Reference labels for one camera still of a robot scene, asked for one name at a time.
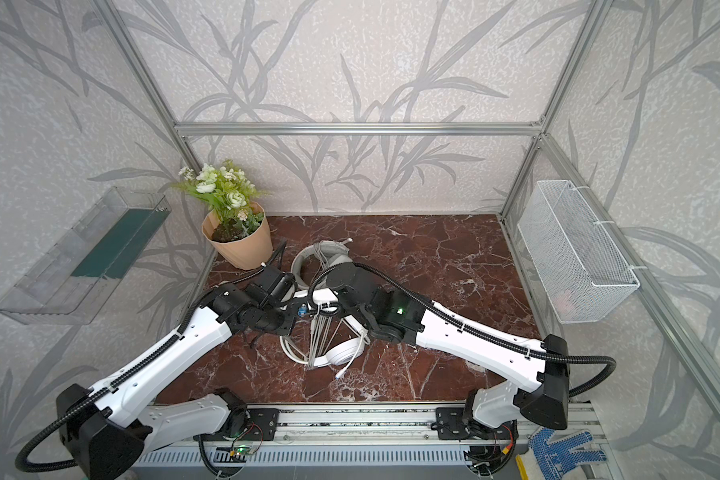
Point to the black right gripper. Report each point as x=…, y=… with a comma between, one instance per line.
x=341, y=279

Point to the artificial green white plant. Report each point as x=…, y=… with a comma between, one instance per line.
x=228, y=193

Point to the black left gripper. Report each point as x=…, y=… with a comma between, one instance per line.
x=274, y=287

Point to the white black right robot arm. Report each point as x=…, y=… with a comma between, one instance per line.
x=539, y=376

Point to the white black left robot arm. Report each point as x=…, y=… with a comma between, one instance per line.
x=105, y=428

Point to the white wire mesh basket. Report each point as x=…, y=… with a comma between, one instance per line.
x=584, y=274

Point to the clear plastic wall shelf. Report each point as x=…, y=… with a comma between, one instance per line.
x=71, y=283

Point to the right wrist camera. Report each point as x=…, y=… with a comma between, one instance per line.
x=319, y=302

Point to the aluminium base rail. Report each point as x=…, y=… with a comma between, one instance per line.
x=344, y=435

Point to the peach flower pot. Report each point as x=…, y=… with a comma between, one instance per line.
x=247, y=253

